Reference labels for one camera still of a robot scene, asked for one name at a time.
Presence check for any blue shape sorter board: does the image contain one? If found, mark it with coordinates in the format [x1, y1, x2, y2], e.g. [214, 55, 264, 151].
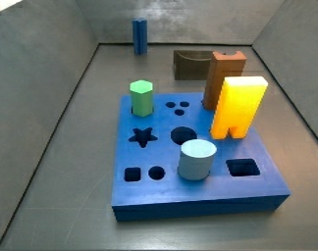
[111, 92, 290, 222]

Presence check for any light blue cylinder peg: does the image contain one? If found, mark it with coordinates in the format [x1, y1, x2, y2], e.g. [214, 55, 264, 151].
[177, 139, 218, 180]

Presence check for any green hexagon peg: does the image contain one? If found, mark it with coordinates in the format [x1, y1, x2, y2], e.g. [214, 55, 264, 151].
[131, 80, 155, 117]

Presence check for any yellow arch block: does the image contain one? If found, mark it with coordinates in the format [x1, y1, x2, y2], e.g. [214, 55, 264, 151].
[211, 76, 268, 139]

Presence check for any brown notched block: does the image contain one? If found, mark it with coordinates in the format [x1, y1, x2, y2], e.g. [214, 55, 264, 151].
[203, 51, 247, 110]

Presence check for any black curved bracket holder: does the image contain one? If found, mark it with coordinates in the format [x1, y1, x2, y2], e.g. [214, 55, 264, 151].
[173, 50, 214, 80]

